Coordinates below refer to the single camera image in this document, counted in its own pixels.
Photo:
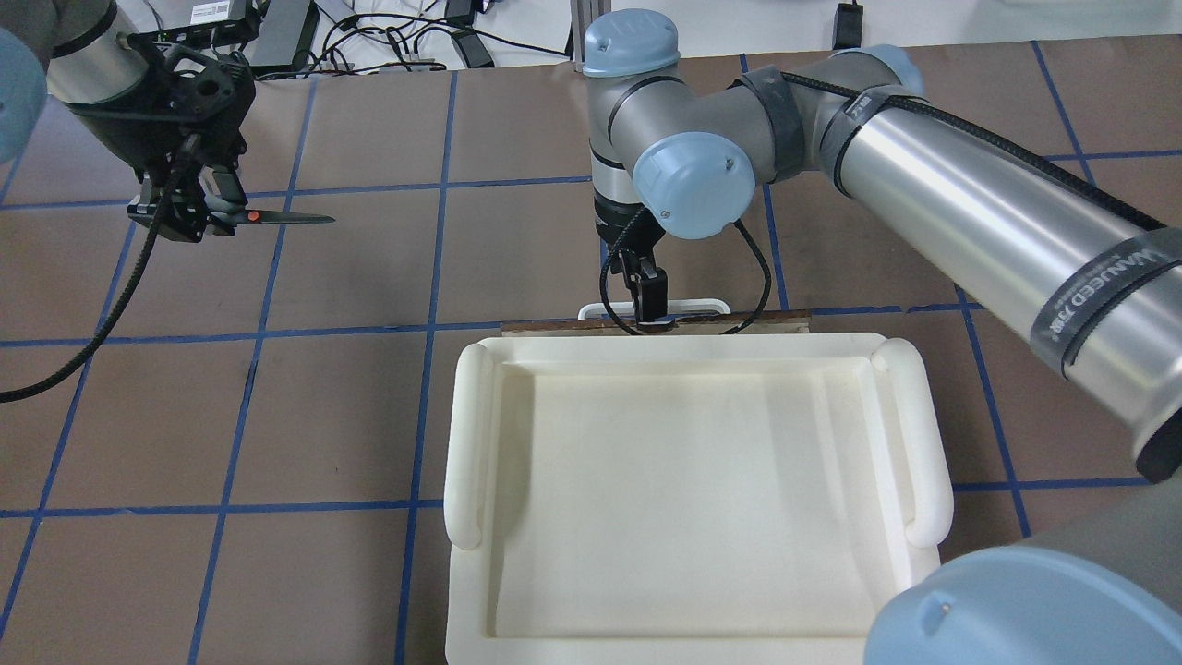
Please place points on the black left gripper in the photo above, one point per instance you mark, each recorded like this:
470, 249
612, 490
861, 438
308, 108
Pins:
138, 137

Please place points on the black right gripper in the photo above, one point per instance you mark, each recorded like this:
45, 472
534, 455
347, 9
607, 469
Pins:
621, 227

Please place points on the orange grey handled scissors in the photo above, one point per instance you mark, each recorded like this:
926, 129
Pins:
277, 218

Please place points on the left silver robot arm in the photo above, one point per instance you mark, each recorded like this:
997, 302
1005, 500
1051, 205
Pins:
37, 35

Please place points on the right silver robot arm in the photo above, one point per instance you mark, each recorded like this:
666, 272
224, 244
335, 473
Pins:
1090, 282

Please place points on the black power adapter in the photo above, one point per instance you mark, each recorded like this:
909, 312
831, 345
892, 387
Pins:
284, 40

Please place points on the white foam box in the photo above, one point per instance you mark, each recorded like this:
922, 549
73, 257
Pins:
748, 499

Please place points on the small black adapter on table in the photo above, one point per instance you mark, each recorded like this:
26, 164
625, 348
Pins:
847, 26

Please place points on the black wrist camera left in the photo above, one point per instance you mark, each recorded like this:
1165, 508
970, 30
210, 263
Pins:
195, 93

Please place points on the aluminium frame post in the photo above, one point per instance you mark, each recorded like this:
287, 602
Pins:
583, 13

